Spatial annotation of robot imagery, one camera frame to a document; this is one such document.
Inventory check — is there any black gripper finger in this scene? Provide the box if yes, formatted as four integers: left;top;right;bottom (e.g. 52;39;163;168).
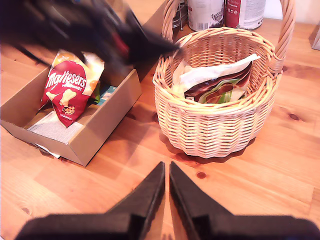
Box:
169;161;234;240
106;161;166;240
109;9;181;65

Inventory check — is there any white Galaxy egg bag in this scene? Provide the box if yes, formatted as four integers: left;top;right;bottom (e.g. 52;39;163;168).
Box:
171;59;198;98

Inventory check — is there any red white Maltesers bag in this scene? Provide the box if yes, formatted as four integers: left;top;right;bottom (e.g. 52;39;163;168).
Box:
39;49;105;128

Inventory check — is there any brown green swirl egg bag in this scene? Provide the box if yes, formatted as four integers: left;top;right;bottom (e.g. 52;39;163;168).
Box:
178;53;261;105

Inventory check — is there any woven wicker basket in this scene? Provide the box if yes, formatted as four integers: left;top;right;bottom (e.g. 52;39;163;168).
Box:
152;0;296;160

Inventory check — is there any brown cardboard box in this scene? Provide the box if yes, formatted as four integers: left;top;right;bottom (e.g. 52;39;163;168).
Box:
0;1;167;168

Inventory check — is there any grey tissue box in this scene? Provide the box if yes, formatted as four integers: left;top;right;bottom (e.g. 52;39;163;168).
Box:
308;21;320;51

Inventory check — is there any white label tin can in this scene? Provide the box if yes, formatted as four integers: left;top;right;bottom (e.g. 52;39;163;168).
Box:
187;0;225;32

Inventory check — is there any red label tin can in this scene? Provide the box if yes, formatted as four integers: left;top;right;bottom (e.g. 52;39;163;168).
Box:
224;0;267;31

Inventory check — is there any white paper slip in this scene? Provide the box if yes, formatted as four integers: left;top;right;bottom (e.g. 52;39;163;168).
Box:
34;142;62;159

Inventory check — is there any chrome wire utensil holder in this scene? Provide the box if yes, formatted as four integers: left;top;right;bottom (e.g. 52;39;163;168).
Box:
172;0;189;32

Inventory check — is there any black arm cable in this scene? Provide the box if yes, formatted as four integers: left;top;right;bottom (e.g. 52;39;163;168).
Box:
14;44;52;66

